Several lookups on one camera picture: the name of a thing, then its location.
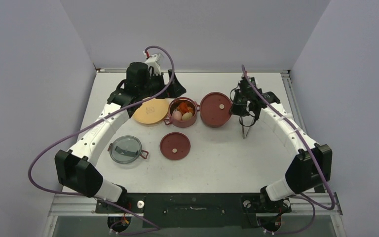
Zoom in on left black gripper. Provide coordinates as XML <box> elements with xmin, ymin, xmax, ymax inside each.
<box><xmin>139</xmin><ymin>70</ymin><xmax>185</xmax><ymax>100</ymax></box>

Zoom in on red steel bowl with handles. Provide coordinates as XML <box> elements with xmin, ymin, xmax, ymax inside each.
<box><xmin>163</xmin><ymin>97</ymin><xmax>199</xmax><ymax>128</ymax></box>

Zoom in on orange fried food pieces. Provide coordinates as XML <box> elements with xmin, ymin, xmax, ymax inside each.
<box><xmin>177</xmin><ymin>102</ymin><xmax>194</xmax><ymax>115</ymax></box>

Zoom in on metal tongs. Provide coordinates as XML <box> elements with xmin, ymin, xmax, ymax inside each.
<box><xmin>239</xmin><ymin>117</ymin><xmax>253</xmax><ymax>139</ymax></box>

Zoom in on beige egg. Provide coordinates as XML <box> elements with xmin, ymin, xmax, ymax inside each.
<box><xmin>172</xmin><ymin>110</ymin><xmax>182</xmax><ymax>121</ymax></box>

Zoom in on orange plastic plate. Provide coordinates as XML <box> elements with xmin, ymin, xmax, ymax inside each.
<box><xmin>133</xmin><ymin>99</ymin><xmax>169</xmax><ymax>124</ymax></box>

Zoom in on red round lid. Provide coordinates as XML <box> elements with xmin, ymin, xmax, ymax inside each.
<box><xmin>159</xmin><ymin>132</ymin><xmax>191</xmax><ymax>160</ymax></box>
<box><xmin>199</xmin><ymin>92</ymin><xmax>232</xmax><ymax>117</ymax></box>

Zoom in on red steel bowl tall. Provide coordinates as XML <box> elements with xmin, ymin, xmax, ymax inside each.
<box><xmin>200</xmin><ymin>115</ymin><xmax>231</xmax><ymax>128</ymax></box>

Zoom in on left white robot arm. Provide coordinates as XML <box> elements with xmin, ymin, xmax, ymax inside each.
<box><xmin>55</xmin><ymin>62</ymin><xmax>186</xmax><ymax>212</ymax></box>

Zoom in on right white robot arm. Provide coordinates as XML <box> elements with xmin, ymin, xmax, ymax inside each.
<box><xmin>230</xmin><ymin>77</ymin><xmax>333</xmax><ymax>211</ymax></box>

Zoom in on grey transparent lid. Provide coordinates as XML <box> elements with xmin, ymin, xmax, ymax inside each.
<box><xmin>108</xmin><ymin>135</ymin><xmax>149</xmax><ymax>164</ymax></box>

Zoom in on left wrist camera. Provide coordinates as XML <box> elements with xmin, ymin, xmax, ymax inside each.
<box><xmin>145</xmin><ymin>53</ymin><xmax>164</xmax><ymax>76</ymax></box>

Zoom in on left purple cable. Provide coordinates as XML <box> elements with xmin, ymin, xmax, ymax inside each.
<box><xmin>28</xmin><ymin>45</ymin><xmax>175</xmax><ymax>236</ymax></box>

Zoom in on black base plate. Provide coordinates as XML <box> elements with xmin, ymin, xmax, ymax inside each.
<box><xmin>94</xmin><ymin>193</ymin><xmax>292</xmax><ymax>229</ymax></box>

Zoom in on aluminium frame rail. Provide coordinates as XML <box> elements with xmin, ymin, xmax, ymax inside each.
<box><xmin>55</xmin><ymin>63</ymin><xmax>333</xmax><ymax>230</ymax></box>

